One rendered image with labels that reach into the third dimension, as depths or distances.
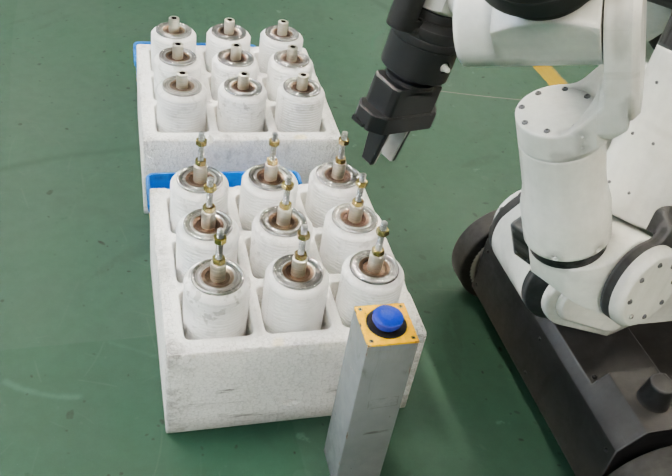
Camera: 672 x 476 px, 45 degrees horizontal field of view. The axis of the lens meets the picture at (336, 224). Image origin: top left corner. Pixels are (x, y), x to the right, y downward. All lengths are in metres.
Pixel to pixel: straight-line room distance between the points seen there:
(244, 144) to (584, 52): 1.11
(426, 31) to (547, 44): 0.43
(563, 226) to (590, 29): 0.18
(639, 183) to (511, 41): 0.22
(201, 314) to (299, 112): 0.58
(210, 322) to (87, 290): 0.40
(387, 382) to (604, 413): 0.33
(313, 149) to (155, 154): 0.31
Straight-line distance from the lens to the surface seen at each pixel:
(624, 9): 0.54
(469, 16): 0.56
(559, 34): 0.54
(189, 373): 1.19
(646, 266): 0.70
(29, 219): 1.68
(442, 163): 1.95
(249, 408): 1.27
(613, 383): 1.24
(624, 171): 0.73
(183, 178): 1.34
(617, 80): 0.56
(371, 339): 1.02
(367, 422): 1.14
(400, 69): 0.99
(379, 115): 1.01
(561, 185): 0.63
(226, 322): 1.17
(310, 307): 1.18
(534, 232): 0.67
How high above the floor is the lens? 1.05
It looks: 38 degrees down
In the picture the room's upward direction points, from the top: 10 degrees clockwise
